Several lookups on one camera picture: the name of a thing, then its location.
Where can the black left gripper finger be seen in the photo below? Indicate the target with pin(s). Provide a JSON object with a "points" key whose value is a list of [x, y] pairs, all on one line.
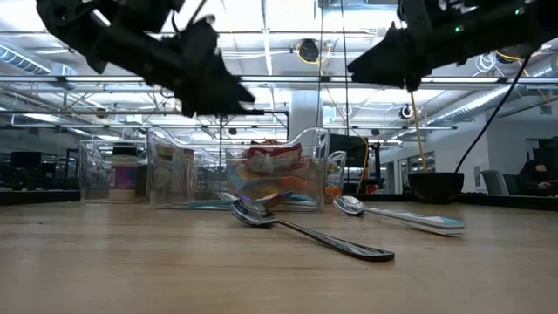
{"points": [[231, 93], [226, 110]]}

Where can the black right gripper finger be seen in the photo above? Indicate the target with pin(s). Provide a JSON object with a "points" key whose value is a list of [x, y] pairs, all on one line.
{"points": [[388, 75], [388, 48]]}

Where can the red ramen packet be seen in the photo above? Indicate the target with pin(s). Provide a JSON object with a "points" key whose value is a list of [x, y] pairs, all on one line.
{"points": [[274, 152]]}

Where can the blue edged ramen packet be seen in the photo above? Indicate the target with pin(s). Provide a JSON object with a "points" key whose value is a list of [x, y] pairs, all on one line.
{"points": [[237, 179]]}

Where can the brown spice bottle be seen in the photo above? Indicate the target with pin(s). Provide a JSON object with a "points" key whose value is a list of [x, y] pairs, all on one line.
{"points": [[188, 170]]}

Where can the plain steel spoon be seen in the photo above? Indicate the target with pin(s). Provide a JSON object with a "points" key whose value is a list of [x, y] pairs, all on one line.
{"points": [[226, 197]]}

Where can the orange ramen packet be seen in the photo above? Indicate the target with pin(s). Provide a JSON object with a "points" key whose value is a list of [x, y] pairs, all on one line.
{"points": [[296, 183]]}

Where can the purple label black lid bottle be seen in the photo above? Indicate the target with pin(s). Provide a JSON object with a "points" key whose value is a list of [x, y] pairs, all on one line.
{"points": [[125, 179]]}

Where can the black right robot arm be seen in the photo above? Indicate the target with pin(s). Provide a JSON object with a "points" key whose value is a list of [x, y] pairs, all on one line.
{"points": [[488, 30]]}

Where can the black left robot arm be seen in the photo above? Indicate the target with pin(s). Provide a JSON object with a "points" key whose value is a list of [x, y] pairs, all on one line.
{"points": [[109, 39]]}

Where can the round ceiling fixture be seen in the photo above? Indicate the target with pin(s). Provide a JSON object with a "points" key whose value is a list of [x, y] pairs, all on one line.
{"points": [[406, 111]]}

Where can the black ceiling fixture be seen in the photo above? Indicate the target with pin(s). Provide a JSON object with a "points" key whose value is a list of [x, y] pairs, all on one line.
{"points": [[308, 50]]}

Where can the black monitor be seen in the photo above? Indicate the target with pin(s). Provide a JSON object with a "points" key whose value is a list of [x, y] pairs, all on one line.
{"points": [[349, 150], [26, 160]]}

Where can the dark steel spoon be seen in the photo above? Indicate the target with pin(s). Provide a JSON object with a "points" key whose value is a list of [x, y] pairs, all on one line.
{"points": [[253, 213]]}

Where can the clear plastic bin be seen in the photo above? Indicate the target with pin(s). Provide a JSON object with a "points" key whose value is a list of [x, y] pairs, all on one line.
{"points": [[165, 200], [338, 181], [113, 196]]}

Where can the red bowl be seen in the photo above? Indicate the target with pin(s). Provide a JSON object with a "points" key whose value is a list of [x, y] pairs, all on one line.
{"points": [[436, 186]]}

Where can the grey office chair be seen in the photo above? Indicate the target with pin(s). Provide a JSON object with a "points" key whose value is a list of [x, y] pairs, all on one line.
{"points": [[492, 182]]}

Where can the person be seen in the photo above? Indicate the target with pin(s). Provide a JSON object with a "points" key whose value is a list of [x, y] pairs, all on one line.
{"points": [[534, 176]]}

